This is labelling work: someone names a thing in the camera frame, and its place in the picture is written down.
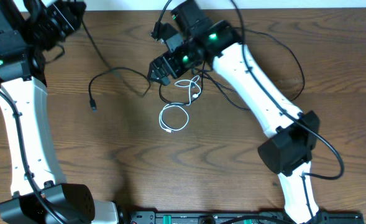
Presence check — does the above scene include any white USB cable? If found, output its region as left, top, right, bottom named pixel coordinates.
left=158, top=74, right=203, bottom=134

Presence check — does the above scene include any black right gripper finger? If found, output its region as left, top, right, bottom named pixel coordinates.
left=147, top=70, right=170, bottom=86
left=150, top=58, right=167, bottom=77

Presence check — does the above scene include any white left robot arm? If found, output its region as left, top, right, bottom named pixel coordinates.
left=0, top=1, right=121, bottom=223

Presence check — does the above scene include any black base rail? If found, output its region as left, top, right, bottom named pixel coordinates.
left=119, top=210, right=365, bottom=224

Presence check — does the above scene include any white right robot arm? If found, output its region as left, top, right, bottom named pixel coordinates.
left=148, top=1, right=319, bottom=223

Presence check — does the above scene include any thin black USB cable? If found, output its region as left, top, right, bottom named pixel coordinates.
left=158, top=26, right=306, bottom=111

